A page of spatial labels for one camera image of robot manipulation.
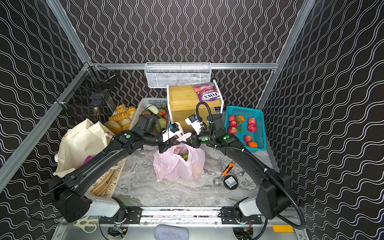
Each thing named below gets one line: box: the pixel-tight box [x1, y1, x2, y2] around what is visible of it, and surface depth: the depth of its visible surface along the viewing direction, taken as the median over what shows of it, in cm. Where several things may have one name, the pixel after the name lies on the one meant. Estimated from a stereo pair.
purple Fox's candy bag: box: [192, 82, 221, 103], surface depth 83 cm
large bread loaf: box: [103, 120, 123, 134], surface depth 108 cm
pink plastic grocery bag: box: [153, 122, 206, 182], surface depth 76 cm
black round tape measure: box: [223, 175, 239, 190], surface depth 85 cm
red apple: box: [248, 123, 258, 133], surface depth 106 cm
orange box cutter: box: [213, 160, 236, 186], surface depth 90 cm
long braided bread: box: [108, 112, 130, 122], surface depth 115 cm
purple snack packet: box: [80, 155, 94, 168], surface depth 80 cm
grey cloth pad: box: [154, 224, 189, 240], surface depth 69 cm
